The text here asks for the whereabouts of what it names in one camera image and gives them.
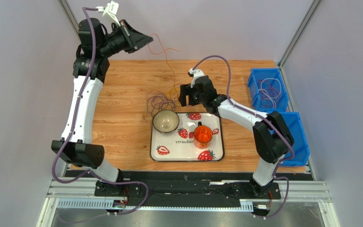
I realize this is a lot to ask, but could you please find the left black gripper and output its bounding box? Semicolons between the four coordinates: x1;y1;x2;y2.
97;20;152;59

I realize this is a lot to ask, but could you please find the white cable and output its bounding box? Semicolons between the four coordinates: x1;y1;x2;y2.
258;78;283;109

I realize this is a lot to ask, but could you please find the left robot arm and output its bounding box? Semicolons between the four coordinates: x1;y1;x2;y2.
51;18;153;183

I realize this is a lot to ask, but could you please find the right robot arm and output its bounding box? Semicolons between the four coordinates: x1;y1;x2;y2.
178;76;294;190

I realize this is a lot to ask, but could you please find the orange transparent mug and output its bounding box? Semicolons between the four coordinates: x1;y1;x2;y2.
193;122;213;149

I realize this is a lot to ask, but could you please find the beige ceramic bowl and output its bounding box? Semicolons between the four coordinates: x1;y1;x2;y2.
152;110;180;133

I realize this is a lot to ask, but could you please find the white strawberry tray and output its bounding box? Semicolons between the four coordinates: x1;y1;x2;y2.
150;113;225;162

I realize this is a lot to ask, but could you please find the far blue plastic bin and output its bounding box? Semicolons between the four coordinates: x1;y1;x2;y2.
247;68;289;112

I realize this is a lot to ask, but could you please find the blue plastic bin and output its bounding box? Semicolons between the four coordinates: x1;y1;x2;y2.
247;68;289;112
280;112;310;167

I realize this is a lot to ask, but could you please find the near blue plastic bin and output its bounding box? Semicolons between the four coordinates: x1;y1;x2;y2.
280;112;310;167

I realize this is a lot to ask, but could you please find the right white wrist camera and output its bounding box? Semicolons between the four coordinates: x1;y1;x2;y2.
188;68;205;88

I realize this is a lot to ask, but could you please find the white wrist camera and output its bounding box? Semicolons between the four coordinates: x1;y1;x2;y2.
188;68;205;88
95;0;121;26

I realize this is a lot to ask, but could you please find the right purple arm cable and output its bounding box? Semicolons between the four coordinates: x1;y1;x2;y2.
192;55;295;219

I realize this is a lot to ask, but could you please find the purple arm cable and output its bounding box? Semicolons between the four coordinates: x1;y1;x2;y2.
52;7;149;216
192;55;295;219

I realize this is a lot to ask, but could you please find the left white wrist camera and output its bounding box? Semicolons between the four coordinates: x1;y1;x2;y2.
95;0;121;26

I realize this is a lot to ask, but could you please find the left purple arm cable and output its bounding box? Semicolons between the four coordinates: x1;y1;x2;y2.
52;7;149;216

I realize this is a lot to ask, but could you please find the aluminium frame rail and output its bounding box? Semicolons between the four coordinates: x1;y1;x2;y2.
37;178;339;227

